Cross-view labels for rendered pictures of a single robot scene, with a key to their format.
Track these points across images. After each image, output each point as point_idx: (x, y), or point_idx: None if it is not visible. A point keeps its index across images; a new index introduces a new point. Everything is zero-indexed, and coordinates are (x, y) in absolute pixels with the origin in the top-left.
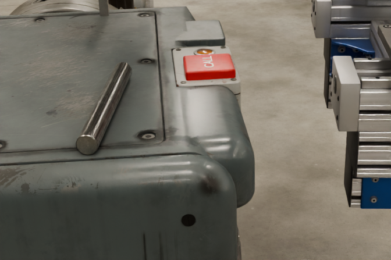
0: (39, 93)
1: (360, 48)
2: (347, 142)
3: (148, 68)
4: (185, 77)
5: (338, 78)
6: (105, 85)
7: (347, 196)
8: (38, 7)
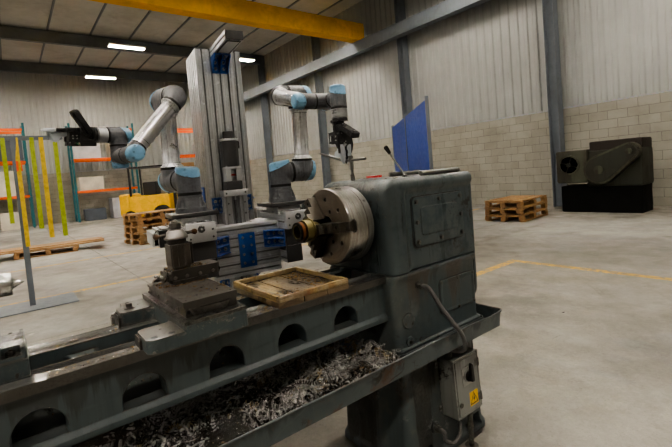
0: (408, 175)
1: (226, 236)
2: (289, 243)
3: (381, 177)
4: (381, 176)
5: (304, 210)
6: (400, 172)
7: (297, 260)
8: (346, 187)
